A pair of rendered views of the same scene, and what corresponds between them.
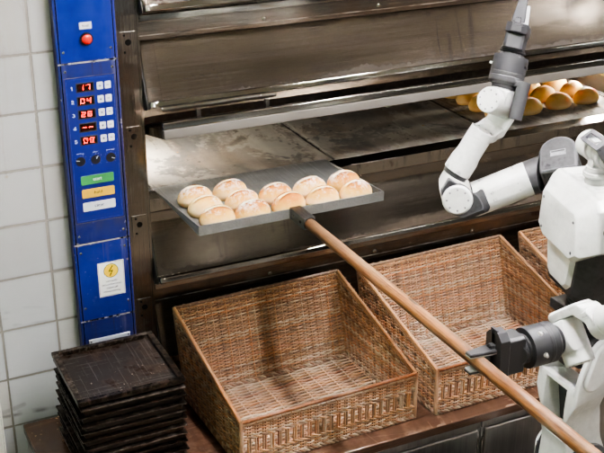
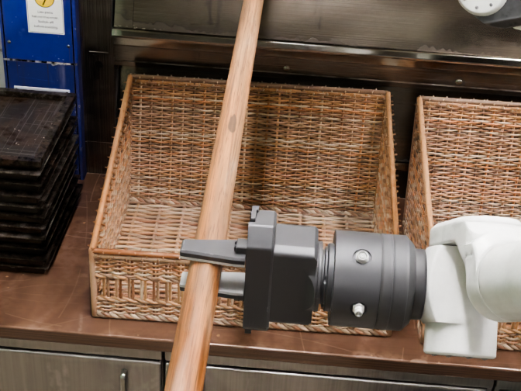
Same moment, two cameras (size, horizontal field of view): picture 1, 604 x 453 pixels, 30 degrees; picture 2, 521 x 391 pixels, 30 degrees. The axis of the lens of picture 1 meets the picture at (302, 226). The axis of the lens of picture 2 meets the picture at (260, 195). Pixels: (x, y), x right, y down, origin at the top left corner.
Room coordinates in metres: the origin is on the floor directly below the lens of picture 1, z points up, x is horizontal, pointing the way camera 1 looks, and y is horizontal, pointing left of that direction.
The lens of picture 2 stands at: (1.38, -0.73, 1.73)
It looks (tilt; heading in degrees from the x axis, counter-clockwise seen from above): 32 degrees down; 27
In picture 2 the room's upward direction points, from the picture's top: 4 degrees clockwise
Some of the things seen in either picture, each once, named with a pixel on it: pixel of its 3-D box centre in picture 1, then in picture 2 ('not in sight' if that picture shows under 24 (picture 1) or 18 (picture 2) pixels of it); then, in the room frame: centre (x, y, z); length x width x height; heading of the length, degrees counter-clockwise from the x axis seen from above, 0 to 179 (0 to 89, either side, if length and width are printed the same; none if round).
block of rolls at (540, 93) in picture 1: (499, 82); not in sight; (3.94, -0.72, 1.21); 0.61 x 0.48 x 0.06; 26
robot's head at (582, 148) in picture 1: (597, 154); not in sight; (2.48, -0.69, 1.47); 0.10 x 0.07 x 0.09; 13
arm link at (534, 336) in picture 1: (517, 350); (311, 277); (2.04, -0.45, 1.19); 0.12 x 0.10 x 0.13; 115
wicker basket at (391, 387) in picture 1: (293, 361); (250, 195); (2.80, 0.02, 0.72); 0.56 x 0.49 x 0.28; 117
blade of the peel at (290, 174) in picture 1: (267, 190); not in sight; (2.94, 0.10, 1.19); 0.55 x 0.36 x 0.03; 116
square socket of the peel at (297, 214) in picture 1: (302, 217); not in sight; (2.73, 0.00, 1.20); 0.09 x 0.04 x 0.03; 26
